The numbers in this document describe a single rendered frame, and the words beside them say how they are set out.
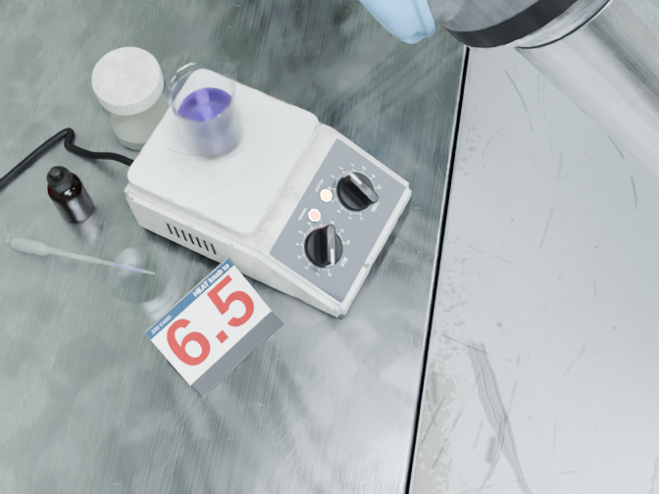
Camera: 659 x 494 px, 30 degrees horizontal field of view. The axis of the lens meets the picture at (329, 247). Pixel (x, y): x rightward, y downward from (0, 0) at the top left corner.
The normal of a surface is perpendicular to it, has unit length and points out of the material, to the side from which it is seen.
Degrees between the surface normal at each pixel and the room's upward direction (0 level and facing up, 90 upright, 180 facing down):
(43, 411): 0
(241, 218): 0
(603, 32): 66
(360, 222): 30
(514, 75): 0
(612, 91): 82
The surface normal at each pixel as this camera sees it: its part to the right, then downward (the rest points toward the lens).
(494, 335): -0.07, -0.42
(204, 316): 0.40, 0.08
